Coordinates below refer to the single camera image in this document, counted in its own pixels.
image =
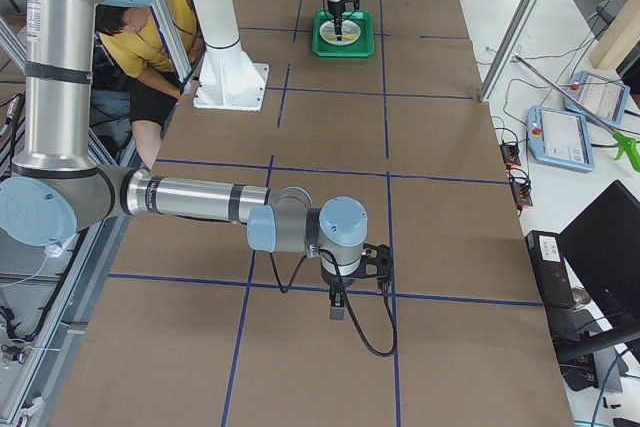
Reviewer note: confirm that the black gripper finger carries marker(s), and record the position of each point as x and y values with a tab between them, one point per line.
336	25
341	27
337	298

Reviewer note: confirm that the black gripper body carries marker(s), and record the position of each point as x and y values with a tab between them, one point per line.
335	9
338	280

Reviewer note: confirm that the yellow plastic spoon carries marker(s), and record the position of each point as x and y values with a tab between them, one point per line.
345	38

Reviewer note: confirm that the pale green plastic fork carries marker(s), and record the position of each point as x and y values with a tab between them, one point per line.
347	26

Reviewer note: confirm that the white round plate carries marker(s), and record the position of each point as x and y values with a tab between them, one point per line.
324	29

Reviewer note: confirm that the green plastic tray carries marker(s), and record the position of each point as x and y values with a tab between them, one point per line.
362	48

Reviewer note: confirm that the person in yellow shirt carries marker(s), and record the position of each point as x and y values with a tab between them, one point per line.
133	41

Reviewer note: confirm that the black desktop box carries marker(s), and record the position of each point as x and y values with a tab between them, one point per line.
550	270

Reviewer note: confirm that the near blue teach pendant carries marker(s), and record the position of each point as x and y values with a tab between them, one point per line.
559	138

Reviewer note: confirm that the blue teach pendant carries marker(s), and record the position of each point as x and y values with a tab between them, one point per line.
603	97
559	138

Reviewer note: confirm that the black monitor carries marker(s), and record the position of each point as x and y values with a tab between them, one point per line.
601	246

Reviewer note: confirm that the far blue teach pendant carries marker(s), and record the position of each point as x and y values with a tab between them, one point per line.
603	97

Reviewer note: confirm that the metal reacher grabber tool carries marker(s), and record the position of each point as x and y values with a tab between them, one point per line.
626	145

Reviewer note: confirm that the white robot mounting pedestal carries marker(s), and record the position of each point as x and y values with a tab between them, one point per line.
228	79

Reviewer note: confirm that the aluminium frame post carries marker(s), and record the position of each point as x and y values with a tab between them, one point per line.
507	47

